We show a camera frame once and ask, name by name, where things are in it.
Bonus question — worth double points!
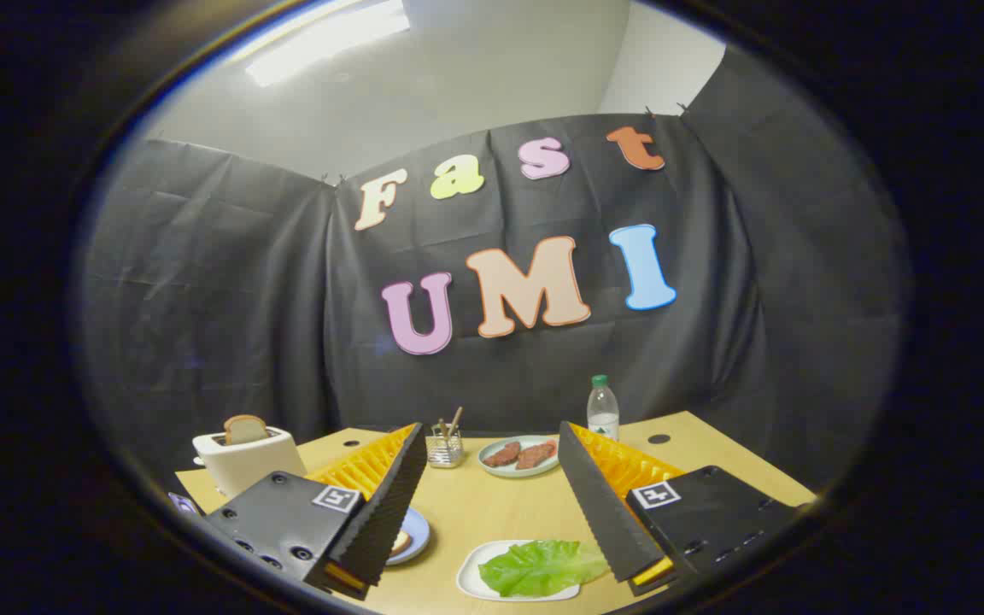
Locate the plain bread slice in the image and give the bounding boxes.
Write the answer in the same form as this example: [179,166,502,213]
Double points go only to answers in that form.
[224,415,269,446]

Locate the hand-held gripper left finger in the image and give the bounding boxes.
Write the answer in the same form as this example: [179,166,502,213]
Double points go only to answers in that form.
[202,421,430,601]

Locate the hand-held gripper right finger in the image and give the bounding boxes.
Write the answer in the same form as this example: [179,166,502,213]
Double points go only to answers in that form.
[557,420,805,597]

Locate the clear water bottle green cap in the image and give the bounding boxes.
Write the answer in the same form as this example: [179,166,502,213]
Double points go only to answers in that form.
[587,375,620,442]

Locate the pale green plate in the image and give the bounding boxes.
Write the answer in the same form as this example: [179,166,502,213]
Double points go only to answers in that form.
[477,435,561,478]

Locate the metal mesh utensil holder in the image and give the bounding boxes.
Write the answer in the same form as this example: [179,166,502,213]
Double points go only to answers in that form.
[426,432,465,469]

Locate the white plate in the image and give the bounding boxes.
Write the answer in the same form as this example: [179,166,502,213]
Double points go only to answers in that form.
[456,540,583,602]

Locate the green lettuce leaf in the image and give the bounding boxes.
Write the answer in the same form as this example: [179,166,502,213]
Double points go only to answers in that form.
[478,539,611,598]

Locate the blue plate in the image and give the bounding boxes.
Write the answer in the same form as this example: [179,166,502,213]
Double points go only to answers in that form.
[385,507,431,566]

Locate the white toaster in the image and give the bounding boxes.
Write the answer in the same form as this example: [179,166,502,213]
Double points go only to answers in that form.
[192,425,308,499]

